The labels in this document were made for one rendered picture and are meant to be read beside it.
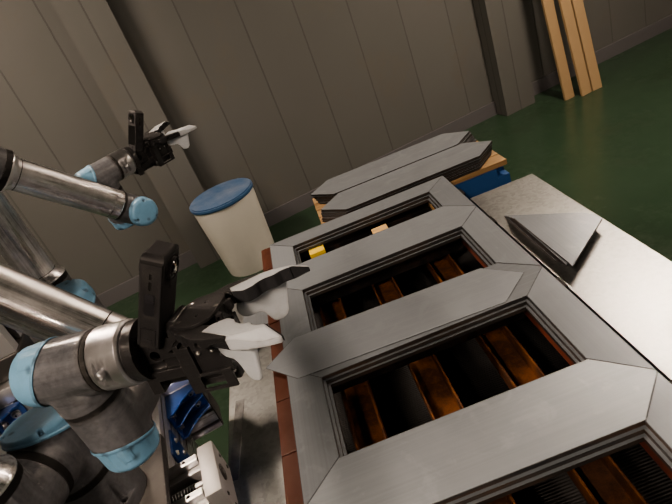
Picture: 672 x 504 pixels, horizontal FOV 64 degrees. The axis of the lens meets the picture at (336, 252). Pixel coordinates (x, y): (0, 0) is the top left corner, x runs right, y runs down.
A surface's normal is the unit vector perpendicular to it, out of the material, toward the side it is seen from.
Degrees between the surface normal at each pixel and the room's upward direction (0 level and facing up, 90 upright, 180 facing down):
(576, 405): 0
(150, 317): 85
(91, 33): 90
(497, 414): 0
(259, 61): 90
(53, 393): 90
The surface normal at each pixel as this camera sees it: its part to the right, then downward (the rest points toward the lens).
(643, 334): -0.33, -0.82
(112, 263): 0.35, 0.36
